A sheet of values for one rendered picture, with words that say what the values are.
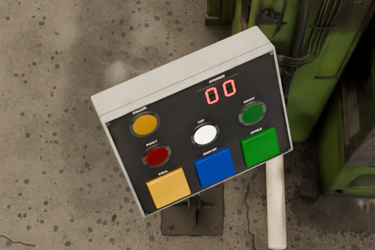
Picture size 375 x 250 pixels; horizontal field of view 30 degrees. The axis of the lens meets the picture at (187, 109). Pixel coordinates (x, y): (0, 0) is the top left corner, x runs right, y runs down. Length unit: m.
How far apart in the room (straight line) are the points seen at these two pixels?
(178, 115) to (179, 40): 1.33
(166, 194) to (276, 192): 0.45
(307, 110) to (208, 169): 0.81
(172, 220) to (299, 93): 0.68
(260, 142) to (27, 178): 1.26
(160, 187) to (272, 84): 0.29
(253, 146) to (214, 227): 1.00
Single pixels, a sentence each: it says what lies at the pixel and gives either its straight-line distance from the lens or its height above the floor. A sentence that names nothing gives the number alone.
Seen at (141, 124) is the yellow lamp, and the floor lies 1.17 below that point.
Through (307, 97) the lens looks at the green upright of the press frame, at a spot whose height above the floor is 0.47.
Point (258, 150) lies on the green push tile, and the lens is 1.41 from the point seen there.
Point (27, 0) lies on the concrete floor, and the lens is 2.74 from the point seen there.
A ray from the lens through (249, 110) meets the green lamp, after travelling 1.33.
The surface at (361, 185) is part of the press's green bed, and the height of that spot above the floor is 0.16.
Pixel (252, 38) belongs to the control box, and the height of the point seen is 1.18.
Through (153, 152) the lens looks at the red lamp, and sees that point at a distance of 1.31.
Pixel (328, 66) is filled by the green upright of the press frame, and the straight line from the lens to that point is 1.83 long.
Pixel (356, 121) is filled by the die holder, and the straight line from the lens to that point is 1.97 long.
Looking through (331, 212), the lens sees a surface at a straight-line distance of 2.44.
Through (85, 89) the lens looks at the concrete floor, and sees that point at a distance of 2.55.
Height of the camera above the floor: 2.36
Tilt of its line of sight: 71 degrees down
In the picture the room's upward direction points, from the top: 3 degrees counter-clockwise
